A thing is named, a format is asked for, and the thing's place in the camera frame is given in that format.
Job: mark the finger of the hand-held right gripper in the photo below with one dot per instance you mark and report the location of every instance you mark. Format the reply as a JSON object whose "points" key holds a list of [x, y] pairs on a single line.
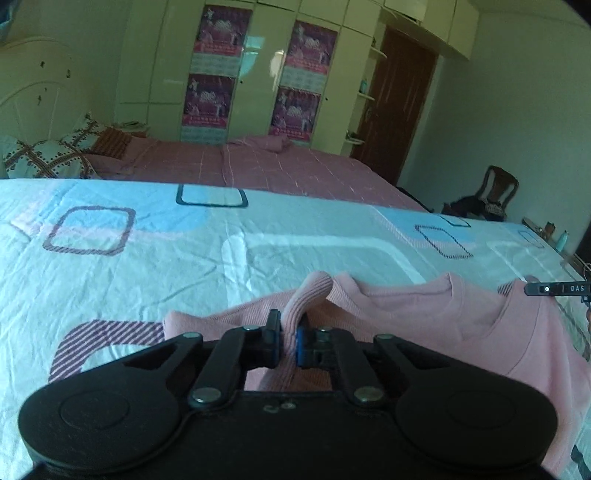
{"points": [[542, 289]]}

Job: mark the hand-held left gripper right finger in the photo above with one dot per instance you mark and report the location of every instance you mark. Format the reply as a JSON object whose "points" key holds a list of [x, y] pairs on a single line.
{"points": [[302, 350]]}

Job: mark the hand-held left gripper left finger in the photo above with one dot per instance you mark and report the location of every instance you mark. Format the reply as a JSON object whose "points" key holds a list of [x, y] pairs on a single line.
{"points": [[276, 346]]}

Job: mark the pink sweatshirt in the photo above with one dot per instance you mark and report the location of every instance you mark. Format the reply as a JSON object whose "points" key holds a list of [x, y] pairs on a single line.
{"points": [[415, 318]]}

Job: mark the dark clothes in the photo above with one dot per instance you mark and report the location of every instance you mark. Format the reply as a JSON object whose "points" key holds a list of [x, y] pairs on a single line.
{"points": [[471, 207]]}

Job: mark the teal bottle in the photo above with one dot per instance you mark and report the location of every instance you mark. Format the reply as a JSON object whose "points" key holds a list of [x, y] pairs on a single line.
{"points": [[562, 241]]}

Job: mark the wooden desk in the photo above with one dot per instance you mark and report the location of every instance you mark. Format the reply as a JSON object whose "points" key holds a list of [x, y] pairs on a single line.
{"points": [[540, 233]]}

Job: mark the small brown figure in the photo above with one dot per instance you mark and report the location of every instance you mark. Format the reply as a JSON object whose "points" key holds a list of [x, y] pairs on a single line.
{"points": [[549, 229]]}

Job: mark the wooden chair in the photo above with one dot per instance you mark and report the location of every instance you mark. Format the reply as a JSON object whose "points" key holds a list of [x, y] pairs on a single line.
{"points": [[501, 182]]}

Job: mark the patterned light blue bed sheet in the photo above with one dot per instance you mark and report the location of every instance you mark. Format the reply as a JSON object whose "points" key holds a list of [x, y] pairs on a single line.
{"points": [[184, 258]]}

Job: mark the pink checked bed sheet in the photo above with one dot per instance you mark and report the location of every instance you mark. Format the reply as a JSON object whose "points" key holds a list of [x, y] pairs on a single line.
{"points": [[277, 170]]}

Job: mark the folded pink cloth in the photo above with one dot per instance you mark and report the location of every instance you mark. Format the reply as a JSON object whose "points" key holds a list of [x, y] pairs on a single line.
{"points": [[268, 142]]}

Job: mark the brown wooden door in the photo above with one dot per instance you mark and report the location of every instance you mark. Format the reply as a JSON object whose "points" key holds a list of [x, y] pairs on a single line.
{"points": [[392, 106]]}

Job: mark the brown pillow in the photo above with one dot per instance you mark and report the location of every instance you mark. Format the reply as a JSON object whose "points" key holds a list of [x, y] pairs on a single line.
{"points": [[111, 142]]}

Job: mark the stack of books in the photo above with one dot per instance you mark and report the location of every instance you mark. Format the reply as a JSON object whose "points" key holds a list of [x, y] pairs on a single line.
{"points": [[129, 124]]}

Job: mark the cream wardrobe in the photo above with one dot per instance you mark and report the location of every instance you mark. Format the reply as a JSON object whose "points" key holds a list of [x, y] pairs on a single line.
{"points": [[263, 60]]}

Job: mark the patterned white pillow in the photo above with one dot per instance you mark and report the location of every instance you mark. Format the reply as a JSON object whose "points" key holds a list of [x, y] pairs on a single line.
{"points": [[85, 131], [46, 159]]}

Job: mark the cream headboard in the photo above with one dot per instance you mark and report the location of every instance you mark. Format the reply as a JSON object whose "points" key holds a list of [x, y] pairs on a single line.
{"points": [[37, 87]]}

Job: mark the pink wall poster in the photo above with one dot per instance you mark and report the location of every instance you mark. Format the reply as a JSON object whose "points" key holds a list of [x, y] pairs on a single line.
{"points": [[295, 113], [309, 53], [207, 106], [224, 39]]}

